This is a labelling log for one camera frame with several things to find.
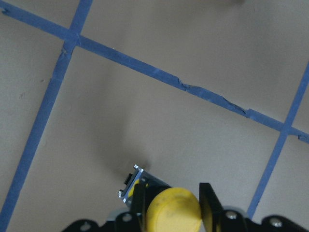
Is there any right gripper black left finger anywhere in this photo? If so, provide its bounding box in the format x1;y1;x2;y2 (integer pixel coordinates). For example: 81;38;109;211
131;184;146;232

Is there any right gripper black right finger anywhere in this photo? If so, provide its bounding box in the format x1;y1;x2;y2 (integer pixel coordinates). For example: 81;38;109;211
199;183;223;232

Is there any yellow push button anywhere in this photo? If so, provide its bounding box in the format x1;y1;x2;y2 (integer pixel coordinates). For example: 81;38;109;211
118;164;202;232

